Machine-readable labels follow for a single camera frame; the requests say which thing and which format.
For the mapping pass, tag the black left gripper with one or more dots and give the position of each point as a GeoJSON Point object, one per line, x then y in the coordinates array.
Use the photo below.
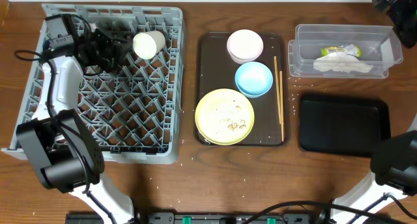
{"type": "Point", "coordinates": [115, 47]}

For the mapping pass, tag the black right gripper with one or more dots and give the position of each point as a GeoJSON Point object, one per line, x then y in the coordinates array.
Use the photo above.
{"type": "Point", "coordinates": [391, 1]}

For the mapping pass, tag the cream plastic cup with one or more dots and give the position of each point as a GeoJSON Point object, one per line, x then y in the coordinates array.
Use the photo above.
{"type": "Point", "coordinates": [147, 44]}

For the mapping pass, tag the green snack wrapper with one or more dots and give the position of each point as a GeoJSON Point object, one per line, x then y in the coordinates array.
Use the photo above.
{"type": "Point", "coordinates": [350, 49]}

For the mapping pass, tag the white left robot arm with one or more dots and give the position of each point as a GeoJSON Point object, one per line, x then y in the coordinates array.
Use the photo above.
{"type": "Point", "coordinates": [58, 145]}

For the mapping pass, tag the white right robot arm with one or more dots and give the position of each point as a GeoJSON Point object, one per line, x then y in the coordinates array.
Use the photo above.
{"type": "Point", "coordinates": [393, 166]}

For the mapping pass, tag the grey plastic dish rack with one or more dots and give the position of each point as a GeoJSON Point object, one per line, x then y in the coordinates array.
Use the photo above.
{"type": "Point", "coordinates": [134, 111]}

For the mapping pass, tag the clear plastic bin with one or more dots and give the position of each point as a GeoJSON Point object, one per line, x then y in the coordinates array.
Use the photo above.
{"type": "Point", "coordinates": [380, 48]}

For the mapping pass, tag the dark brown serving tray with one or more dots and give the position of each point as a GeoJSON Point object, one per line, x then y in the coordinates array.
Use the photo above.
{"type": "Point", "coordinates": [216, 70]}

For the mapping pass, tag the pink bowl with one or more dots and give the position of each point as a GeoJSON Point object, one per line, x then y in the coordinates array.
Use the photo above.
{"type": "Point", "coordinates": [244, 46]}

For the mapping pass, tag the yellow plate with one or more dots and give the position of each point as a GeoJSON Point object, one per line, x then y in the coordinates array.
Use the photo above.
{"type": "Point", "coordinates": [224, 117]}

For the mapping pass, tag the light blue bowl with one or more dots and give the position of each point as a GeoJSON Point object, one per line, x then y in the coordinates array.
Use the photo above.
{"type": "Point", "coordinates": [253, 79]}

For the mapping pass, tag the wooden chopstick left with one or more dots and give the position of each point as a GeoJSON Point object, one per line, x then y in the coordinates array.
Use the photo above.
{"type": "Point", "coordinates": [277, 87]}

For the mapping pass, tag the wooden chopstick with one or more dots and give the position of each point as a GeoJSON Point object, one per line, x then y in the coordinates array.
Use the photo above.
{"type": "Point", "coordinates": [277, 87]}
{"type": "Point", "coordinates": [281, 106]}

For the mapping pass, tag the wooden chopstick right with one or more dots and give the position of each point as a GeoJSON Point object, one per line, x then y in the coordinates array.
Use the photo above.
{"type": "Point", "coordinates": [281, 106]}

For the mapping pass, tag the black tray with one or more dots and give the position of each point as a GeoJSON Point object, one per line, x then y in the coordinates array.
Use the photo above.
{"type": "Point", "coordinates": [342, 125]}

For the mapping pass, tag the black power strip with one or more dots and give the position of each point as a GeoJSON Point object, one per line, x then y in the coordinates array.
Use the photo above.
{"type": "Point", "coordinates": [171, 218]}

